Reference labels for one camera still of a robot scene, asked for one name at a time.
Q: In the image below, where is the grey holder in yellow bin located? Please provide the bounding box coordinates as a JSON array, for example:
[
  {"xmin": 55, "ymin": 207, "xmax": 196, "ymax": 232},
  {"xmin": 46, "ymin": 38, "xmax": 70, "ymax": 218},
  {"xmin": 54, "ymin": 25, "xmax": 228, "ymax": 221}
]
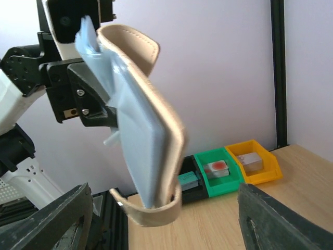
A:
[{"xmin": 237, "ymin": 152, "xmax": 263, "ymax": 173}]

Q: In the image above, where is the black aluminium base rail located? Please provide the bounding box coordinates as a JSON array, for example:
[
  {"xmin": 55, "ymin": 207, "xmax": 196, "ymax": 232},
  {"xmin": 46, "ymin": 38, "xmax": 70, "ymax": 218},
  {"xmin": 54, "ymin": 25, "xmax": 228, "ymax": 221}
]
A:
[{"xmin": 1, "ymin": 192, "xmax": 129, "ymax": 249}]

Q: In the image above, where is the green bin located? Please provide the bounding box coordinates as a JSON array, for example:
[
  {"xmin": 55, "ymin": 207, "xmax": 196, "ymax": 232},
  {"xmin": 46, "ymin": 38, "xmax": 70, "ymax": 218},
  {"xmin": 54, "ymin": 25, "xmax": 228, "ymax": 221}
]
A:
[{"xmin": 194, "ymin": 147, "xmax": 244, "ymax": 197}]

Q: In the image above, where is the left black frame post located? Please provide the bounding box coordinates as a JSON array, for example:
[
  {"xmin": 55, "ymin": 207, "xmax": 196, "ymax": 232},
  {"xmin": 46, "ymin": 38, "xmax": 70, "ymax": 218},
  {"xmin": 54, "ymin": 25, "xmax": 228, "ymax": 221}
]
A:
[{"xmin": 270, "ymin": 0, "xmax": 288, "ymax": 148}]

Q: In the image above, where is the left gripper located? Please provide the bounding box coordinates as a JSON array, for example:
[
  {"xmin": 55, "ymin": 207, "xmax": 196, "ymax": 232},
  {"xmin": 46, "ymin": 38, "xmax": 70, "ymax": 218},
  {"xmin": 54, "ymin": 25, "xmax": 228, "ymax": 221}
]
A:
[{"xmin": 37, "ymin": 32, "xmax": 118, "ymax": 128}]

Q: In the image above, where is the holder with red card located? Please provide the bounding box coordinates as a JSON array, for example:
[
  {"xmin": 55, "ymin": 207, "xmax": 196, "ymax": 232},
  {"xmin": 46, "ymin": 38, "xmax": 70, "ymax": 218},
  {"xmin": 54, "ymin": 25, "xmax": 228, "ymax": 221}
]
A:
[{"xmin": 203, "ymin": 160, "xmax": 230, "ymax": 179}]

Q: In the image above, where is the black bin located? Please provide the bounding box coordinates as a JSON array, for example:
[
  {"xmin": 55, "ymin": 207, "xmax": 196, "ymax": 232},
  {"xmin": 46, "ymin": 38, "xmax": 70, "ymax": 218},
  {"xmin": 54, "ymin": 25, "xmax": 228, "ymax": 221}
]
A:
[{"xmin": 178, "ymin": 155, "xmax": 209, "ymax": 205}]

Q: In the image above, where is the teal holder in black bin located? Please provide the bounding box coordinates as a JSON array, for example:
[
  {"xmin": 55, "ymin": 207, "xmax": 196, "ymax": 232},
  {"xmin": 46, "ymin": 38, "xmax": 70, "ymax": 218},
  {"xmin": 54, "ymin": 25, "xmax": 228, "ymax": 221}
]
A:
[{"xmin": 178, "ymin": 171, "xmax": 199, "ymax": 191}]

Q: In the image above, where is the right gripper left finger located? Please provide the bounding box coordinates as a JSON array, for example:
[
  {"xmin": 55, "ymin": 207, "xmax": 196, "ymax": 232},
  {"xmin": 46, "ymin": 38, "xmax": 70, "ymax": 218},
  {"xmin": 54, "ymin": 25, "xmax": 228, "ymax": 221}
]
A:
[{"xmin": 1, "ymin": 183, "xmax": 93, "ymax": 249}]

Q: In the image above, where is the white card holder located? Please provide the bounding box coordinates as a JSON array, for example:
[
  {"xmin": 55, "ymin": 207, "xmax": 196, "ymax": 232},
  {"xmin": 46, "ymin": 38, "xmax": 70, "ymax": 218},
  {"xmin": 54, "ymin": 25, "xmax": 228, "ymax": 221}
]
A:
[{"xmin": 69, "ymin": 16, "xmax": 187, "ymax": 227}]

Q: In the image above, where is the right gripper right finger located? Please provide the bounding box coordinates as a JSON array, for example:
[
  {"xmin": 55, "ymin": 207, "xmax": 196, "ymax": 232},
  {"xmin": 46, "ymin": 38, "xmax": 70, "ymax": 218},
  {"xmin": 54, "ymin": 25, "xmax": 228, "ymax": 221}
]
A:
[{"xmin": 238, "ymin": 183, "xmax": 332, "ymax": 249}]

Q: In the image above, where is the yellow bin far left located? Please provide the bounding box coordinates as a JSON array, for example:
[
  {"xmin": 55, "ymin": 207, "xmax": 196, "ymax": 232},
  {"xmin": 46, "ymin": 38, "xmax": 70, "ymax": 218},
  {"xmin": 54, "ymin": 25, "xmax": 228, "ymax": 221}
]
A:
[{"xmin": 225, "ymin": 140, "xmax": 283, "ymax": 185}]

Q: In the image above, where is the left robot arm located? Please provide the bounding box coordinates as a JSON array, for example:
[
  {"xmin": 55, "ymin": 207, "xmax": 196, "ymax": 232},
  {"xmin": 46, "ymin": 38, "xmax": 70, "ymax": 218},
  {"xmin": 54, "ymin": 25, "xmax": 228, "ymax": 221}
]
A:
[{"xmin": 1, "ymin": 32, "xmax": 117, "ymax": 209}]

